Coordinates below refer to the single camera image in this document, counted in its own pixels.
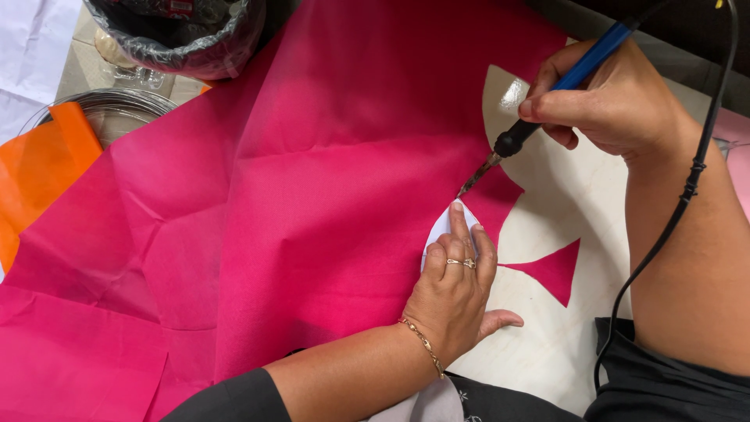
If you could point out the person's left hand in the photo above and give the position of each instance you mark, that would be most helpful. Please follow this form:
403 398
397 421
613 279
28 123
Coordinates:
451 299

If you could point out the light pink fabric piece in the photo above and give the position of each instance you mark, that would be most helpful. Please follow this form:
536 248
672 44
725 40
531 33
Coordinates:
735 158

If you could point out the clear glass piece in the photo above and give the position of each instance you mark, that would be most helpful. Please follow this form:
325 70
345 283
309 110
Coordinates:
138 76

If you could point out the bin with black bag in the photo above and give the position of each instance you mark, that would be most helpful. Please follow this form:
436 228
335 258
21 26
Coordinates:
181 41

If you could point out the white paper sheet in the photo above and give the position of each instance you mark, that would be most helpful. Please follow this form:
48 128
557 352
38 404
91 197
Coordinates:
29 53

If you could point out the triangular pink fabric scrap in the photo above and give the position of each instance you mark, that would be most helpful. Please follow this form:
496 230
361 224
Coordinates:
554 272

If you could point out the orange fabric sheet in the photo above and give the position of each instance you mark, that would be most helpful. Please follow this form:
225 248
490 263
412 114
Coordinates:
41 170

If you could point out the person's black clothing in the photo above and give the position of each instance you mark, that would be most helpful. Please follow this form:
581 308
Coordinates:
656 381

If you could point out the large pink fabric sheet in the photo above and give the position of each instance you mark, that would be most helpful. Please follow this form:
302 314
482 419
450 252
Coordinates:
293 205

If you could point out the person's right hand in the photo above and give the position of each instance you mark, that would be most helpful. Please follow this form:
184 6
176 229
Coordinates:
621 99

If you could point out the white paper template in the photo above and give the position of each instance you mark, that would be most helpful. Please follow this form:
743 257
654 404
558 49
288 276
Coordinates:
442 225

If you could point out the blue black soldering iron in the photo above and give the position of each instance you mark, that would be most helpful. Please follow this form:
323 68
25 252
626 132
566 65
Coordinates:
586 58

